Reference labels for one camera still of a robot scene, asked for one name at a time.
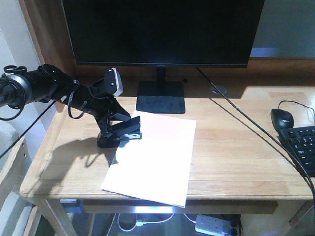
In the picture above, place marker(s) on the white power strip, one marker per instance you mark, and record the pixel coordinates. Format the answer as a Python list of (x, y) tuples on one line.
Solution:
[(213, 226)]

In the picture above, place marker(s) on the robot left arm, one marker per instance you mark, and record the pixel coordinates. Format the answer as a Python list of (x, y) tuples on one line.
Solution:
[(19, 87)]

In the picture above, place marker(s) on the black computer monitor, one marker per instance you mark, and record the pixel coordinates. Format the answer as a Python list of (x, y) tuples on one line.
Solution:
[(162, 34)]

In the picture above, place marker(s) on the white paper sheets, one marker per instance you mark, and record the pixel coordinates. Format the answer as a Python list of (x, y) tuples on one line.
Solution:
[(156, 167)]

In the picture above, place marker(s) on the black computer mouse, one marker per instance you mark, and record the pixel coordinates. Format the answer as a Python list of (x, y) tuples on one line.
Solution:
[(282, 119)]

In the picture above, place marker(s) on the black keyboard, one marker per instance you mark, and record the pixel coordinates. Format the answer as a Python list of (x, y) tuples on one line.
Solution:
[(300, 141)]

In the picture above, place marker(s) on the grey cushioned wooden chair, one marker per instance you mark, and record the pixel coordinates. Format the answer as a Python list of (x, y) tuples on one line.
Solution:
[(18, 216)]

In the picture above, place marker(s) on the black orange stapler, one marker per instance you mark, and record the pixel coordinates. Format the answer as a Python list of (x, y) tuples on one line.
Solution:
[(120, 136)]

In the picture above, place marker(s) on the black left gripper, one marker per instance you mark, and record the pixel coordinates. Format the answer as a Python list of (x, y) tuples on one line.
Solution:
[(93, 99)]

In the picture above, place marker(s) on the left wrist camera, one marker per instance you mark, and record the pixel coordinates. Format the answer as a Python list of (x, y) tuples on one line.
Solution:
[(113, 82)]

